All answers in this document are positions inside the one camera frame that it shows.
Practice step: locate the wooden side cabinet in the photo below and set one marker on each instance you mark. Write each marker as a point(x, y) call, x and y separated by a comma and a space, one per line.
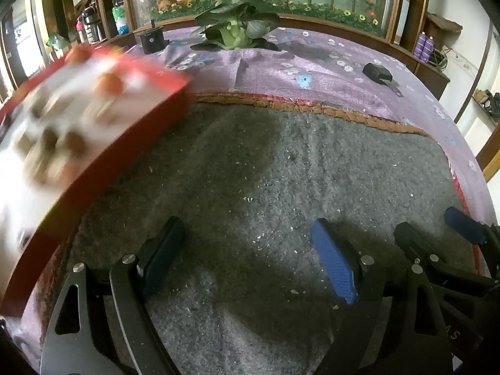
point(429, 76)

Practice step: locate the red shallow box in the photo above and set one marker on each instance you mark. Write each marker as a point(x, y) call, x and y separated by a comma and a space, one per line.
point(129, 136)

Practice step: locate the purple floral tablecloth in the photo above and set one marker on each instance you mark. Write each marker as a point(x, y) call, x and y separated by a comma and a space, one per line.
point(332, 70)

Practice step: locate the orange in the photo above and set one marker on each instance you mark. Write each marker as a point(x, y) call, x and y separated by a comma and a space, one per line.
point(109, 84)
point(79, 53)

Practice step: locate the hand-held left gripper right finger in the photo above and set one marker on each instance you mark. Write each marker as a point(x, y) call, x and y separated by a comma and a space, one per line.
point(334, 265)

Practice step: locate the green plastic bag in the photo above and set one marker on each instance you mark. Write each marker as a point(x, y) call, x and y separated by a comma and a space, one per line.
point(58, 41)

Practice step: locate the purple bottle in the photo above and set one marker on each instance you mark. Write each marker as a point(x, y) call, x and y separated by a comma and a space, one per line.
point(429, 50)
point(422, 47)

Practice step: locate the dark shoe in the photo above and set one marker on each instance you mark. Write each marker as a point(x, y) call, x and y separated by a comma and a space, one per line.
point(493, 103)

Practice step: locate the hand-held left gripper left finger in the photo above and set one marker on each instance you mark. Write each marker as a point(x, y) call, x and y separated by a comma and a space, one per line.
point(164, 250)

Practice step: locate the grey felt mat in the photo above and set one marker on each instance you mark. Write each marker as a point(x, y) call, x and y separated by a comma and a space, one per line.
point(254, 164)

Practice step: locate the green capped bottle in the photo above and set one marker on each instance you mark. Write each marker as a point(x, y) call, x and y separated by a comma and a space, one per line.
point(120, 19)

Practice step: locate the brown kiwi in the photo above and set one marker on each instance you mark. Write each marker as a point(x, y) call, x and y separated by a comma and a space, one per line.
point(76, 142)
point(49, 138)

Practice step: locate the black cylindrical device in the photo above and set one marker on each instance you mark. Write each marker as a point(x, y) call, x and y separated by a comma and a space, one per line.
point(150, 41)

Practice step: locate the black thermos flask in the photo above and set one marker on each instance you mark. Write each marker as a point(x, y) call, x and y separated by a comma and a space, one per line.
point(92, 27)

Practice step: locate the green leafy vegetable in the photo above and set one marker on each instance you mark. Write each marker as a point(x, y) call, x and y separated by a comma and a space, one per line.
point(234, 35)

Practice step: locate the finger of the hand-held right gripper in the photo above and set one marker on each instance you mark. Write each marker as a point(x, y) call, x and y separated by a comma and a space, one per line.
point(463, 222)
point(420, 246)

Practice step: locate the small black device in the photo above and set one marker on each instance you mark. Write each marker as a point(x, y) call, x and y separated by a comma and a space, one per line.
point(375, 71)

